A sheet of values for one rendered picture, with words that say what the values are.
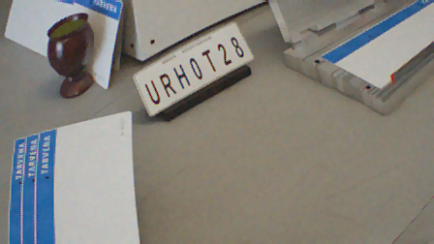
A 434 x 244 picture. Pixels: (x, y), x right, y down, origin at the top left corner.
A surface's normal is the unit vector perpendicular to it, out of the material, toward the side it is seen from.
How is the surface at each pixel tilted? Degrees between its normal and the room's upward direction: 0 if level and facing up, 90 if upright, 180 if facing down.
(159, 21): 90
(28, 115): 0
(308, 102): 0
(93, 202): 0
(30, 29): 63
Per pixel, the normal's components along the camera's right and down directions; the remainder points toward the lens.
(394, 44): -0.18, -0.84
